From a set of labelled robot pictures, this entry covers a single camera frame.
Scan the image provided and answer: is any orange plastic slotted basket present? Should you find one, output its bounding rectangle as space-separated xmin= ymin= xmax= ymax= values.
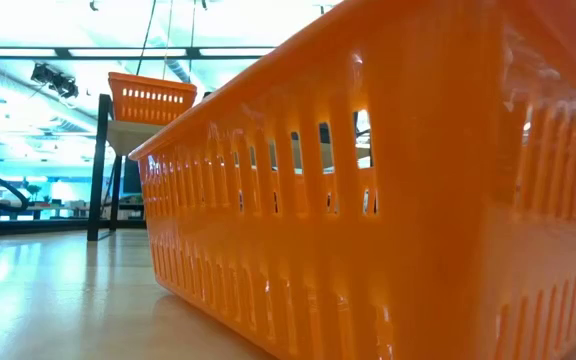
xmin=128 ymin=0 xmax=576 ymax=360
xmin=107 ymin=72 xmax=198 ymax=126

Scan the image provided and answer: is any wooden shelf with black legs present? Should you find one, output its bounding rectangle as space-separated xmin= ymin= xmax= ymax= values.
xmin=86 ymin=93 xmax=169 ymax=242

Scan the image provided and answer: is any black computer monitor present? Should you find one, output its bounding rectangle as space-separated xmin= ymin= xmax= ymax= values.
xmin=122 ymin=157 xmax=144 ymax=195

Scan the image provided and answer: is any black aluminium table frame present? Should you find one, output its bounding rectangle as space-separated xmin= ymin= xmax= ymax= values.
xmin=0 ymin=217 xmax=148 ymax=236

